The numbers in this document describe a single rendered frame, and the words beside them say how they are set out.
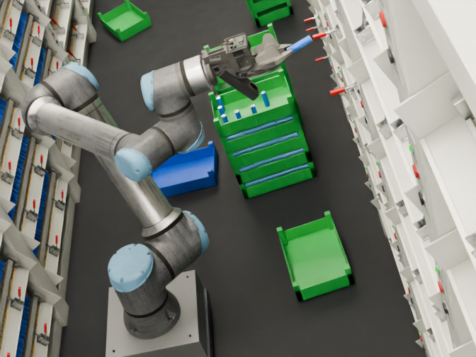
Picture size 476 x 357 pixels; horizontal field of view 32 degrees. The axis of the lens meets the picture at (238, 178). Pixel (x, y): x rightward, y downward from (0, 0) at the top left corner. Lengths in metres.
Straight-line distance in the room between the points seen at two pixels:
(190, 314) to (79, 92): 0.80
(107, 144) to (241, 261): 1.07
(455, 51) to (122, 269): 2.12
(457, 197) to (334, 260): 2.14
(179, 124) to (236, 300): 1.01
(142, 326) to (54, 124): 0.74
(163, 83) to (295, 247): 1.16
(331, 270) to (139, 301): 0.70
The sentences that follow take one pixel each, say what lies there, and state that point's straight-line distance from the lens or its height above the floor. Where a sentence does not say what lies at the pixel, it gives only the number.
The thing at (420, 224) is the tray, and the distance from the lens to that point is 1.30.
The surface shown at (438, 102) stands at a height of 1.59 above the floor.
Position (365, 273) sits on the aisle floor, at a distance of 2.84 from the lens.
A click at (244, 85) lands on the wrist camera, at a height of 1.00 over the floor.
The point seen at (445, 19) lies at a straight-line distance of 0.53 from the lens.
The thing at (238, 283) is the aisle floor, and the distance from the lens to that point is 2.95.
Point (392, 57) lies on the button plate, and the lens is 0.84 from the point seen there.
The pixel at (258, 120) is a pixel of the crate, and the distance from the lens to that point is 3.04.
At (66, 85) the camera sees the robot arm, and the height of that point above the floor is 0.93.
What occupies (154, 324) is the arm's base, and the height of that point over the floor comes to 0.21.
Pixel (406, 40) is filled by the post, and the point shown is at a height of 1.66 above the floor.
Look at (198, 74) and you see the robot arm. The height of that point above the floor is 1.08.
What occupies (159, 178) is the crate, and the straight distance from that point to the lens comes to 3.53.
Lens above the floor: 2.09
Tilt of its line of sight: 38 degrees down
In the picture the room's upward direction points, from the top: 22 degrees counter-clockwise
